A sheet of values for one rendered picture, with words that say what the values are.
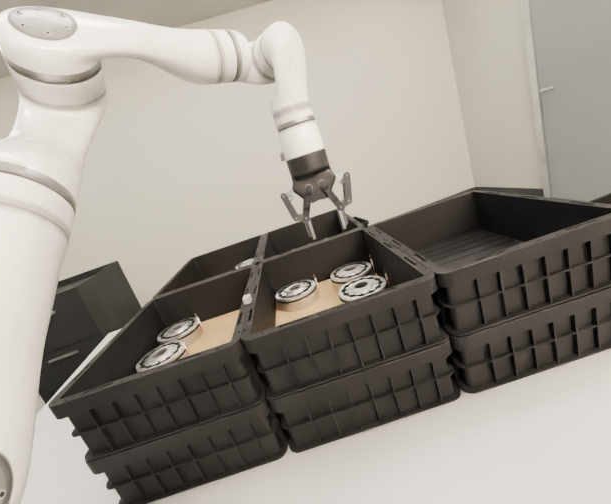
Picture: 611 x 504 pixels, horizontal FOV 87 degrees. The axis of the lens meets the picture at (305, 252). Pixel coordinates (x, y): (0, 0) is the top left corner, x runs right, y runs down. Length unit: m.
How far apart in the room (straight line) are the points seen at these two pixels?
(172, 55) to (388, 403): 0.59
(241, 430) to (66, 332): 1.74
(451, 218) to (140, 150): 3.54
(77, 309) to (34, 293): 1.83
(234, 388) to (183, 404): 0.08
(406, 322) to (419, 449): 0.18
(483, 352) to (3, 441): 0.56
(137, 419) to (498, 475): 0.51
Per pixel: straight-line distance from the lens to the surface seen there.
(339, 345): 0.50
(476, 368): 0.61
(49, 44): 0.47
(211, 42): 0.55
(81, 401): 0.60
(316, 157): 0.58
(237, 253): 1.25
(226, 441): 0.61
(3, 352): 0.30
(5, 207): 0.34
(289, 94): 0.59
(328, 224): 1.23
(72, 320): 2.18
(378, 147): 4.22
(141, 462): 0.66
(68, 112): 0.50
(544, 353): 0.66
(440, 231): 0.92
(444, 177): 4.65
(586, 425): 0.61
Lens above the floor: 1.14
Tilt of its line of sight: 15 degrees down
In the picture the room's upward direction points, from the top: 19 degrees counter-clockwise
